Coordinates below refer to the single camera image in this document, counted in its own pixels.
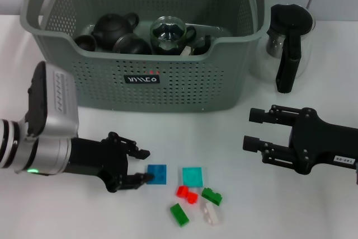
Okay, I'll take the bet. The blue square brick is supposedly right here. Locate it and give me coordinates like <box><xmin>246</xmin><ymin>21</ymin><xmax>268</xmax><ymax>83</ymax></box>
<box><xmin>147</xmin><ymin>164</ymin><xmax>168</xmax><ymax>185</ymax></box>

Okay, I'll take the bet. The grey perforated storage bin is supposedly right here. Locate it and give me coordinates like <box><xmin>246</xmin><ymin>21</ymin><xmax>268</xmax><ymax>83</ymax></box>
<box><xmin>18</xmin><ymin>0</ymin><xmax>271</xmax><ymax>113</ymax></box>

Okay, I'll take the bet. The dark green brick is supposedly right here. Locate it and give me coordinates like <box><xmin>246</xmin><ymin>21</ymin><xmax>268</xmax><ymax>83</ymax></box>
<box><xmin>201</xmin><ymin>187</ymin><xmax>224</xmax><ymax>206</ymax></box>

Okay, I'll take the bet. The small black clay teacup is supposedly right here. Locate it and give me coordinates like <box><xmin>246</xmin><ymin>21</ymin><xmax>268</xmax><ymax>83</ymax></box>
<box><xmin>74</xmin><ymin>34</ymin><xmax>98</xmax><ymax>53</ymax></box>

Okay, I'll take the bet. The light green brick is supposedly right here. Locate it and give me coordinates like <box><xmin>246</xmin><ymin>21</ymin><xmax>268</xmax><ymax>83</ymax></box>
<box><xmin>169</xmin><ymin>203</ymin><xmax>190</xmax><ymax>228</ymax></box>

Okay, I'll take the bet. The glass pitcher black handle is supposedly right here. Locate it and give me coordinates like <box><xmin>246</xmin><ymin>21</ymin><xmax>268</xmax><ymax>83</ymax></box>
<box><xmin>250</xmin><ymin>3</ymin><xmax>317</xmax><ymax>94</ymax></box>

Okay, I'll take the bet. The black clay teapot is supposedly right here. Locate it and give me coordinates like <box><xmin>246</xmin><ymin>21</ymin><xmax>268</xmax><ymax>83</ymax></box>
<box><xmin>91</xmin><ymin>12</ymin><xmax>140</xmax><ymax>51</ymax></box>

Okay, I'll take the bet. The teal square brick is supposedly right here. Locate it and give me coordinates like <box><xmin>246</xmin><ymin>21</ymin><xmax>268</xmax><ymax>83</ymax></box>
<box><xmin>182</xmin><ymin>167</ymin><xmax>204</xmax><ymax>188</ymax></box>

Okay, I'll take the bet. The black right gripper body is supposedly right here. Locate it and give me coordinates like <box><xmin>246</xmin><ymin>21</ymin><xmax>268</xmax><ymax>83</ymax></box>
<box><xmin>289</xmin><ymin>107</ymin><xmax>358</xmax><ymax>176</ymax></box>

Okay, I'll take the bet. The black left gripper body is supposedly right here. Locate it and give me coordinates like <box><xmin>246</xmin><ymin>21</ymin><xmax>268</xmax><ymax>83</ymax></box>
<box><xmin>66</xmin><ymin>131</ymin><xmax>130</xmax><ymax>194</ymax></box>

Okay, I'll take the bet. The large clear white brick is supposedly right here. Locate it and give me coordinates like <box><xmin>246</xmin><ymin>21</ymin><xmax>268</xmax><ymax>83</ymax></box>
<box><xmin>200</xmin><ymin>201</ymin><xmax>224</xmax><ymax>226</ymax></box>

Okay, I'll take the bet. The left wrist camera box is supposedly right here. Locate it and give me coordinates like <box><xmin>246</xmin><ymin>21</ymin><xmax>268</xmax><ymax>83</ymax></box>
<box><xmin>23</xmin><ymin>60</ymin><xmax>80</xmax><ymax>140</ymax></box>

